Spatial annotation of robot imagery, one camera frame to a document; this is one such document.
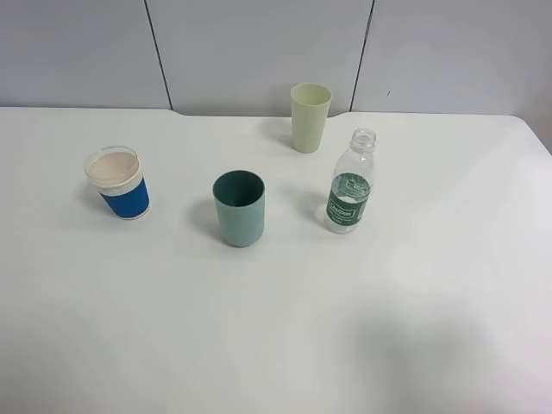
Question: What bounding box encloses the teal plastic cup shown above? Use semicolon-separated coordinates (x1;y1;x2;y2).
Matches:
212;170;265;248

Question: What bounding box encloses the clear water bottle green label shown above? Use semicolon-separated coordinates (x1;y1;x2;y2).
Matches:
325;129;376;235

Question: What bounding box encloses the pale green plastic cup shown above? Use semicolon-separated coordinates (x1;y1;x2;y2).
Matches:
291;83;332;154

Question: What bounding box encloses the blue sleeved paper cup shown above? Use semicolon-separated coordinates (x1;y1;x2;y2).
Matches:
84;146;150;220

